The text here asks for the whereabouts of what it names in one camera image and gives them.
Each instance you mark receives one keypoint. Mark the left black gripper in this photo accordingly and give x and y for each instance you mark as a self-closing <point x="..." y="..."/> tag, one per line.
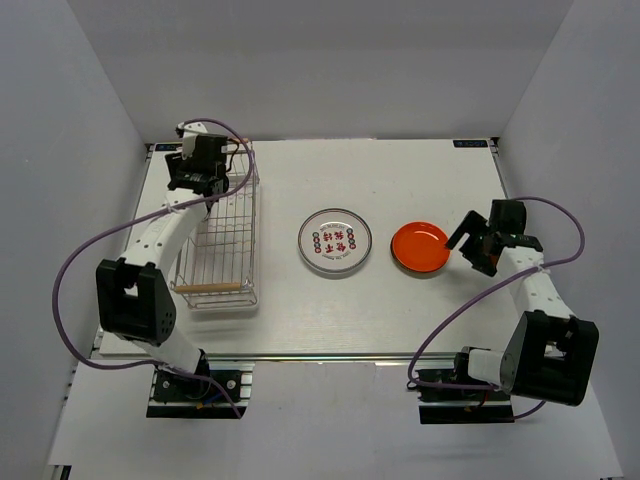
<point x="176" y="164"/>

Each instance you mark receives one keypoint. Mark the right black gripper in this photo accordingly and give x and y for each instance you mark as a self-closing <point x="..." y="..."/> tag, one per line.
<point x="472" y="224"/>

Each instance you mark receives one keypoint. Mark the orange plate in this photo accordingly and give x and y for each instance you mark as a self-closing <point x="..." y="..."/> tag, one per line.
<point x="421" y="246"/>

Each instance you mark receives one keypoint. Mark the white plate red characters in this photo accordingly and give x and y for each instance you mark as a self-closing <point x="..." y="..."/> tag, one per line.
<point x="334" y="238"/>

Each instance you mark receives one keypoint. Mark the teal blue patterned plate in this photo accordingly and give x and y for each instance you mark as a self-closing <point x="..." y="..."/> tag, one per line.
<point x="404" y="269"/>

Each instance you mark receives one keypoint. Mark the white plate green red rim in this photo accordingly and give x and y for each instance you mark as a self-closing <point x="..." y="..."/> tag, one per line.
<point x="333" y="274"/>

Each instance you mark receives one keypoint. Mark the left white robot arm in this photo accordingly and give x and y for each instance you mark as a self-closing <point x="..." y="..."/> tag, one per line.
<point x="135" y="302"/>

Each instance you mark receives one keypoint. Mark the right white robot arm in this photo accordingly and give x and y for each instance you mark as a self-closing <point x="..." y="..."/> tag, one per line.
<point x="550" y="354"/>

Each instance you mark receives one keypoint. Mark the left blue table label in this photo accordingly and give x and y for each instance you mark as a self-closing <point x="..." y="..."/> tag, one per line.
<point x="166" y="147"/>

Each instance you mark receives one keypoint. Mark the blue table label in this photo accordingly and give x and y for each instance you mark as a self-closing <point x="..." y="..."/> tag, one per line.
<point x="166" y="147"/>
<point x="470" y="143"/>

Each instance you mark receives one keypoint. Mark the right blue table label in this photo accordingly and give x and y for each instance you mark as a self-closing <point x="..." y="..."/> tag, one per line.
<point x="470" y="143"/>

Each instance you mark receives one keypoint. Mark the white drip tray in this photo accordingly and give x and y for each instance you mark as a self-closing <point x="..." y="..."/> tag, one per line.
<point x="222" y="303"/>

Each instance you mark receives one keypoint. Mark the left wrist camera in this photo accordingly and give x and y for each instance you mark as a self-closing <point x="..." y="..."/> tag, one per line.
<point x="188" y="132"/>

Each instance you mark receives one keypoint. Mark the wire dish rack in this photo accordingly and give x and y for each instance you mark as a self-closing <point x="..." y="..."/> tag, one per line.
<point x="221" y="254"/>

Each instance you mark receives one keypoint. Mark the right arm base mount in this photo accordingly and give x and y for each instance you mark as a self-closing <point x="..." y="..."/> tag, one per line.
<point x="439" y="406"/>

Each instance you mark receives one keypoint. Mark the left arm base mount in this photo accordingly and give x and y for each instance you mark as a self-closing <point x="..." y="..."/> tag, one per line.
<point x="175" y="397"/>

